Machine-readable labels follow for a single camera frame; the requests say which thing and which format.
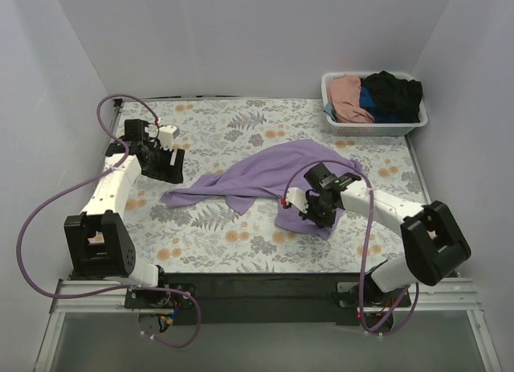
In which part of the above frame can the purple t shirt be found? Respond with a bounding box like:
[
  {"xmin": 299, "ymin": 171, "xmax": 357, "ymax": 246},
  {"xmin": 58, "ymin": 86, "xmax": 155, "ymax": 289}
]
[{"xmin": 161, "ymin": 139, "xmax": 362, "ymax": 215}]

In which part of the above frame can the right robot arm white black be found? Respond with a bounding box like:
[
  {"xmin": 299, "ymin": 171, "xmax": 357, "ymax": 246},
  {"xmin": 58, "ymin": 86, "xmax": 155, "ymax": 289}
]
[{"xmin": 283, "ymin": 163, "xmax": 471, "ymax": 306}]

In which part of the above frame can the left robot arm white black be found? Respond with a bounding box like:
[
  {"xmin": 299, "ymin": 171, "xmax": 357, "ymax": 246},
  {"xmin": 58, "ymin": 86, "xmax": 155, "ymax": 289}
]
[{"xmin": 64, "ymin": 119, "xmax": 185, "ymax": 308}]

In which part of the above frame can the floral patterned table cloth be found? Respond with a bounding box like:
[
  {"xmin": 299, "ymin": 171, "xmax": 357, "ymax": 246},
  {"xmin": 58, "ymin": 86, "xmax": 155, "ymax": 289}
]
[{"xmin": 117, "ymin": 99, "xmax": 428, "ymax": 272}]

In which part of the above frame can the blue t shirt in basket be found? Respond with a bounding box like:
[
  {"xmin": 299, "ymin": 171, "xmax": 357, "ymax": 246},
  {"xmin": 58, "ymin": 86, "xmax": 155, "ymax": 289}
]
[{"xmin": 359, "ymin": 87, "xmax": 402, "ymax": 124}]

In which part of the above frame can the pink t shirt in basket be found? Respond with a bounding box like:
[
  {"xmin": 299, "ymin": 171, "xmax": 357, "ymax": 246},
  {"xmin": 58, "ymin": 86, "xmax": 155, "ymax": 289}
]
[{"xmin": 327, "ymin": 75, "xmax": 375, "ymax": 124}]

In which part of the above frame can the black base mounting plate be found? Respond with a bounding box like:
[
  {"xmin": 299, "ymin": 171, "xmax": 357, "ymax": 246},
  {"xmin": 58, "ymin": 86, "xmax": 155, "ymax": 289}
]
[{"xmin": 124, "ymin": 271, "xmax": 413, "ymax": 327}]

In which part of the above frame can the black t shirt in basket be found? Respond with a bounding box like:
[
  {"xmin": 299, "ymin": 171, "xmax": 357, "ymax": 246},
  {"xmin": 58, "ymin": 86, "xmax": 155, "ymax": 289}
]
[{"xmin": 361, "ymin": 71, "xmax": 423, "ymax": 123}]

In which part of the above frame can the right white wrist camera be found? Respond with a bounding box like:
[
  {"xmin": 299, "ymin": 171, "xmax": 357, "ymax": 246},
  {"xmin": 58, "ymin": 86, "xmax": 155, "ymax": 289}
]
[{"xmin": 281, "ymin": 187, "xmax": 308, "ymax": 214}]

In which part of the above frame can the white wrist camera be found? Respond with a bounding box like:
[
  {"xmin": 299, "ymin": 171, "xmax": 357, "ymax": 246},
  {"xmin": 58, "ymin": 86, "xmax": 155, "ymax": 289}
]
[
  {"xmin": 157, "ymin": 125, "xmax": 180, "ymax": 150},
  {"xmin": 281, "ymin": 187, "xmax": 308, "ymax": 214}
]

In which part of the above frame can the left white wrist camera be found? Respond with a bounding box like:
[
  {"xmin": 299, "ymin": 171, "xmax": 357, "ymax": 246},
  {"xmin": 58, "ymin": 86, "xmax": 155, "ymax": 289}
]
[{"xmin": 157, "ymin": 125, "xmax": 180, "ymax": 150}]

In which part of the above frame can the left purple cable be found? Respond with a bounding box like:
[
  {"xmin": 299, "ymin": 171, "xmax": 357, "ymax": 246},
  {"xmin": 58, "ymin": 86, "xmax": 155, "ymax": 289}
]
[{"xmin": 15, "ymin": 93, "xmax": 202, "ymax": 348}]

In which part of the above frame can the aluminium frame rail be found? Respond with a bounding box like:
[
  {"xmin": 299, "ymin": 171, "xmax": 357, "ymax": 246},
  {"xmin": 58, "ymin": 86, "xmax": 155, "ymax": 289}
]
[{"xmin": 35, "ymin": 278, "xmax": 501, "ymax": 371}]

